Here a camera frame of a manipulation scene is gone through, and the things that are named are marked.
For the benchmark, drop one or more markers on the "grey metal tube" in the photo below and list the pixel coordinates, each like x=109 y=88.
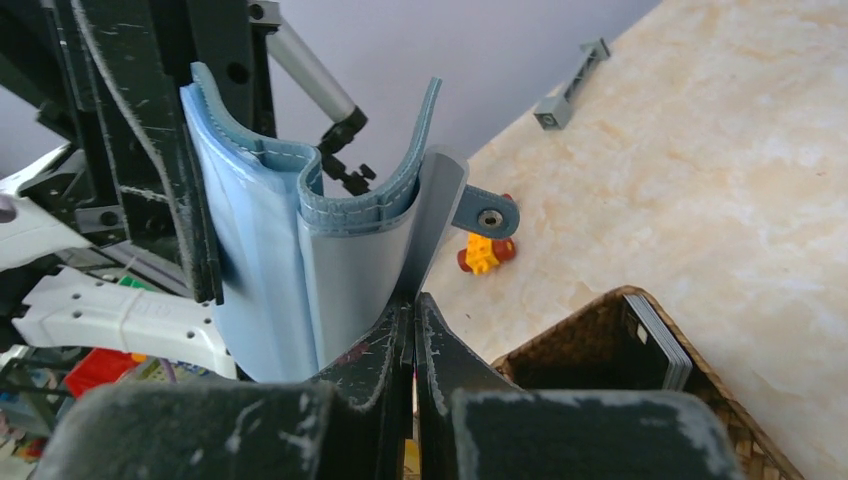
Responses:
x=286 y=47

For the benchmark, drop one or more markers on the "woven wicker tray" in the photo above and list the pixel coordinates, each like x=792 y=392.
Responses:
x=625 y=340

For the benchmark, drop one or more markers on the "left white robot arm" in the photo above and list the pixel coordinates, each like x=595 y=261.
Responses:
x=112 y=245

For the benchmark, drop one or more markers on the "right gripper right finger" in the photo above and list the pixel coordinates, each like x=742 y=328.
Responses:
x=476 y=424

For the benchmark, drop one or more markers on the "blue leather card holder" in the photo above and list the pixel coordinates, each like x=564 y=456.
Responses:
x=305 y=275

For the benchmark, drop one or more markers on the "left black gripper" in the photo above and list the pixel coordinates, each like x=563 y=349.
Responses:
x=105 y=75

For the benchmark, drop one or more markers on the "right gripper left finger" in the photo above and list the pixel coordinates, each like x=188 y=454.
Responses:
x=346 y=422

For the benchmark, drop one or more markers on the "black VIP card stack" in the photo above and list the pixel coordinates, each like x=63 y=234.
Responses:
x=652 y=332

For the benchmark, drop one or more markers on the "yellow red toy car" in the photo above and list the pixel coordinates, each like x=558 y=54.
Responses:
x=482 y=254

